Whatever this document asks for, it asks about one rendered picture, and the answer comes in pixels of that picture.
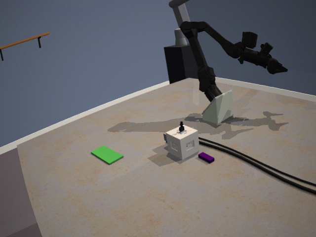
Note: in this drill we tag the flat green rectangular slab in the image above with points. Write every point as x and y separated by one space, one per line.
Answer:
107 155

